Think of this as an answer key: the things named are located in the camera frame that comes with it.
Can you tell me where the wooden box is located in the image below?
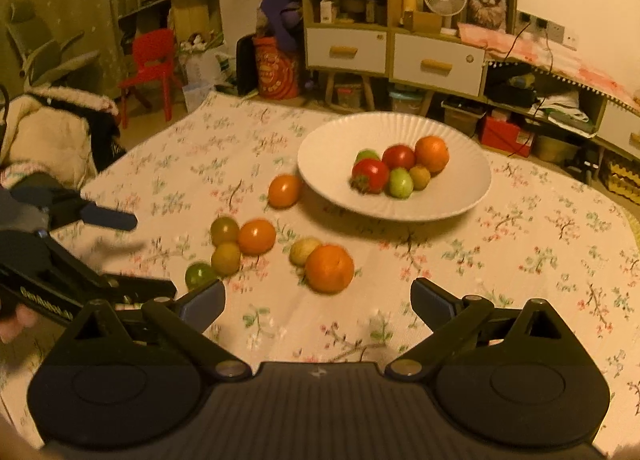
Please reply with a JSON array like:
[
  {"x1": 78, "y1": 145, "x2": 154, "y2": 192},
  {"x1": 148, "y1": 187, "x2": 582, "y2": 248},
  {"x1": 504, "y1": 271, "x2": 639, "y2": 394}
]
[{"x1": 403, "y1": 10, "x2": 444, "y2": 34}]

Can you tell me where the purple cloth bundle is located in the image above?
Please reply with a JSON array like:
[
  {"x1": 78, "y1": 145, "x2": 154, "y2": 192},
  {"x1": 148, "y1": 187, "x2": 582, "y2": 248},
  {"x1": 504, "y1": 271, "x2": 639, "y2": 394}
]
[{"x1": 257, "y1": 0, "x2": 304, "y2": 54}]

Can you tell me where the white cabinet drawer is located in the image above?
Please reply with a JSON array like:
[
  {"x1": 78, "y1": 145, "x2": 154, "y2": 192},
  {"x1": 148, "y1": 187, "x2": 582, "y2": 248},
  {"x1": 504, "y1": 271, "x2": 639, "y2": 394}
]
[
  {"x1": 392, "y1": 34, "x2": 487, "y2": 84},
  {"x1": 306, "y1": 28, "x2": 388, "y2": 75}
]

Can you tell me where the olive office chair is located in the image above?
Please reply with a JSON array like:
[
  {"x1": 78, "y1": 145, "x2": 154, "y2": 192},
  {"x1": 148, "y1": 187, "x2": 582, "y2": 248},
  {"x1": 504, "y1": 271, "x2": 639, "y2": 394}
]
[{"x1": 5, "y1": 0, "x2": 103, "y2": 91}]

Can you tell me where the large orange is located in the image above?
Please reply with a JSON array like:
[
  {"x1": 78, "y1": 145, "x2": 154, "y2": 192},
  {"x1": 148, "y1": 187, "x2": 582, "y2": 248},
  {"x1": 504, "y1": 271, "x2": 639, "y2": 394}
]
[{"x1": 414, "y1": 135, "x2": 450, "y2": 174}]

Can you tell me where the cream and black jacket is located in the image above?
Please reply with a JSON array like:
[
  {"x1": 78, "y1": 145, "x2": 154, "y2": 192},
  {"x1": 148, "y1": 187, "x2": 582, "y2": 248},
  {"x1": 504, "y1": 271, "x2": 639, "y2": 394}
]
[{"x1": 0, "y1": 85, "x2": 126, "y2": 191}]

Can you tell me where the large white sideboard drawer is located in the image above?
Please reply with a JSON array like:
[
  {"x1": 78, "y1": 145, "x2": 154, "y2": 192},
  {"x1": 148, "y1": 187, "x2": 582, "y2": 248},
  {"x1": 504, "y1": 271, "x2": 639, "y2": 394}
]
[{"x1": 596, "y1": 99, "x2": 640, "y2": 153}]

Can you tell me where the light green tomato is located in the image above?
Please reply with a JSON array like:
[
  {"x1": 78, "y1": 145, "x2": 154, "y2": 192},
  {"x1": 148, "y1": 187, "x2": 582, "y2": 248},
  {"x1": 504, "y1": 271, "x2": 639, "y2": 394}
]
[{"x1": 388, "y1": 167, "x2": 415, "y2": 199}]

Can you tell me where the small orange mandarin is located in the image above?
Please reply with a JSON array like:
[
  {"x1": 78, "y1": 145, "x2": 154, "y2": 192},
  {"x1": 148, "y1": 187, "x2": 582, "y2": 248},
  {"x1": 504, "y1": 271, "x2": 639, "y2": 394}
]
[{"x1": 305, "y1": 243, "x2": 355, "y2": 295}]

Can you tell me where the black electronic box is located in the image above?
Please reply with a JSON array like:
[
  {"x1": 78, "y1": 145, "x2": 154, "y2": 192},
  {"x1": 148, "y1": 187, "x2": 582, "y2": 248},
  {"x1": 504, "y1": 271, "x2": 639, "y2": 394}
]
[{"x1": 487, "y1": 80, "x2": 540, "y2": 108}]

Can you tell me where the person's left hand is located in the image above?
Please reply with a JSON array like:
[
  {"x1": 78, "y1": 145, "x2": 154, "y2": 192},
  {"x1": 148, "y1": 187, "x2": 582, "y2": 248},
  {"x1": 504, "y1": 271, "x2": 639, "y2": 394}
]
[{"x1": 0, "y1": 305, "x2": 40, "y2": 345}]

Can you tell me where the white ribbed plate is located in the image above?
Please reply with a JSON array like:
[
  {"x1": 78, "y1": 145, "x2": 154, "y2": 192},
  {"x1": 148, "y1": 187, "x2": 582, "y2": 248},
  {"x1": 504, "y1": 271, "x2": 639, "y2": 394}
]
[{"x1": 297, "y1": 112, "x2": 493, "y2": 221}]

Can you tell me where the red tomato with green calyx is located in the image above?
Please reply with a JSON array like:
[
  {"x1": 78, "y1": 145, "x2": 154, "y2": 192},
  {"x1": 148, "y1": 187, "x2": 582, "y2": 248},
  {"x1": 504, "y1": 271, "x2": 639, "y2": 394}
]
[{"x1": 350, "y1": 159, "x2": 390, "y2": 194}]

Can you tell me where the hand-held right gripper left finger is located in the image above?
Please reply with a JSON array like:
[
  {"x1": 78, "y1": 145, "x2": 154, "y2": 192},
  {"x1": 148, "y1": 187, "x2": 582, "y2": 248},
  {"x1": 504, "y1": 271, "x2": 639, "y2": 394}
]
[{"x1": 60, "y1": 279, "x2": 252, "y2": 383}]

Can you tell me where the dark green tomato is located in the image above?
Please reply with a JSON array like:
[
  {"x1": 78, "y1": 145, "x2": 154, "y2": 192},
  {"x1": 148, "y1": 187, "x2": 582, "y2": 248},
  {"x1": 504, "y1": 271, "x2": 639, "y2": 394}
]
[{"x1": 185, "y1": 263, "x2": 218, "y2": 291}]

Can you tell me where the yellow lattice rack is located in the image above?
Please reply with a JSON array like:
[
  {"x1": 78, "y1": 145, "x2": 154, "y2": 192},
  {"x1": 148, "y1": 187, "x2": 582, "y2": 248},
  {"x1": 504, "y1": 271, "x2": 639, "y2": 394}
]
[{"x1": 604, "y1": 163, "x2": 640, "y2": 205}]

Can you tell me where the low wooden sideboard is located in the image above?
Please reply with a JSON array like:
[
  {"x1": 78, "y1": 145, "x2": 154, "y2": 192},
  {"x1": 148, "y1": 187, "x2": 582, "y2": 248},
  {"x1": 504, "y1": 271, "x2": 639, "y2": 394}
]
[{"x1": 482, "y1": 53, "x2": 640, "y2": 163}]

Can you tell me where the orange printed bag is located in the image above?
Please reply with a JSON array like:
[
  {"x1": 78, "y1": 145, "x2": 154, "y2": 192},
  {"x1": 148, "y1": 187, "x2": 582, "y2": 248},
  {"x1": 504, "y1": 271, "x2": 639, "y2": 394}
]
[{"x1": 252, "y1": 35, "x2": 301, "y2": 100}]

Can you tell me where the red plastic chair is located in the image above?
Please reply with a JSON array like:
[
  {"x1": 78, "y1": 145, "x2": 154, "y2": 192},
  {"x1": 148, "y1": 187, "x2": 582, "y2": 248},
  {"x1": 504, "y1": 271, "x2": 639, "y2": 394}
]
[{"x1": 118, "y1": 29, "x2": 184, "y2": 129}]

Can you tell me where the olive green tomato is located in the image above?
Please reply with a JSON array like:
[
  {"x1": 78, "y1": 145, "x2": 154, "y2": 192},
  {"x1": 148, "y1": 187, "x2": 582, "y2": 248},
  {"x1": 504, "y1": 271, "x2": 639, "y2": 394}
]
[{"x1": 210, "y1": 216, "x2": 241, "y2": 247}]

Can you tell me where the black flat panel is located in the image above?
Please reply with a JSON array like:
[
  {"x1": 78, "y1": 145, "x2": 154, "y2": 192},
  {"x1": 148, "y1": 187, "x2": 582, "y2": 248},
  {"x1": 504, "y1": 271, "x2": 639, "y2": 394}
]
[{"x1": 236, "y1": 34, "x2": 258, "y2": 96}]

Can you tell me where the red cardboard box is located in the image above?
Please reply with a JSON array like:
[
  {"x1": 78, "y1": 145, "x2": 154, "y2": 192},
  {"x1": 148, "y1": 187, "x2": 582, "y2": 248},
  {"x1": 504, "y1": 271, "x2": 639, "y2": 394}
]
[{"x1": 479, "y1": 115, "x2": 535, "y2": 157}]

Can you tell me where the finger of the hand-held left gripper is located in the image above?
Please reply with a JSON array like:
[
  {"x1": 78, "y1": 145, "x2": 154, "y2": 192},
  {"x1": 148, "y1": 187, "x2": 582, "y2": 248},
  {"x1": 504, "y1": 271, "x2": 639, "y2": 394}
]
[
  {"x1": 10, "y1": 187, "x2": 139, "y2": 231},
  {"x1": 35, "y1": 234, "x2": 177, "y2": 305}
]

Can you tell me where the orange tomato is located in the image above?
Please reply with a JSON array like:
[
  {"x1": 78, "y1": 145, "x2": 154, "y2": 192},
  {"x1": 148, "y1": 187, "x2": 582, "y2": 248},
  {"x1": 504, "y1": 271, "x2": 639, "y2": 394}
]
[
  {"x1": 267, "y1": 174, "x2": 302, "y2": 208},
  {"x1": 237, "y1": 219, "x2": 277, "y2": 256}
]

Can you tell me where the black wall socket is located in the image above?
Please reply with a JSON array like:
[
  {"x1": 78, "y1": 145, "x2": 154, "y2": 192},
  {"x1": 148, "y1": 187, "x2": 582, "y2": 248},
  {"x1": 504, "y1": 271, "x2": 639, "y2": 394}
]
[{"x1": 518, "y1": 12, "x2": 548, "y2": 32}]

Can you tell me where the pink floral cloth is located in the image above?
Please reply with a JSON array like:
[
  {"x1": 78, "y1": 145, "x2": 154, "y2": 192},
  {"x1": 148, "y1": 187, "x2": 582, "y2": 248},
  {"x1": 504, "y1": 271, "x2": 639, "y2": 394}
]
[{"x1": 457, "y1": 23, "x2": 640, "y2": 116}]

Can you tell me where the tall wooden shelf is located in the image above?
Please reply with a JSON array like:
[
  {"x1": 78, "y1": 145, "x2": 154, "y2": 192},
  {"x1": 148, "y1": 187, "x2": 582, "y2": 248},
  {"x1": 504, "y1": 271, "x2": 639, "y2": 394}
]
[{"x1": 117, "y1": 0, "x2": 222, "y2": 66}]

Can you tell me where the clear storage bin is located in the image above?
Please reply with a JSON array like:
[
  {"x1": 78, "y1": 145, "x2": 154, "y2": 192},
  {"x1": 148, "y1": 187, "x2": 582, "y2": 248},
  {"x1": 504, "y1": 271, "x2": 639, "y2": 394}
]
[
  {"x1": 442, "y1": 100, "x2": 486, "y2": 137},
  {"x1": 334, "y1": 83, "x2": 364, "y2": 110},
  {"x1": 389, "y1": 89, "x2": 427, "y2": 116}
]

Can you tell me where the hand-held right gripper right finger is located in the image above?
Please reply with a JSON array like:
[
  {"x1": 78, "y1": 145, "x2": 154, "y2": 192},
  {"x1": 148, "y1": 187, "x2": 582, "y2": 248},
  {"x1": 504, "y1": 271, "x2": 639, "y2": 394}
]
[{"x1": 385, "y1": 277, "x2": 583, "y2": 381}]

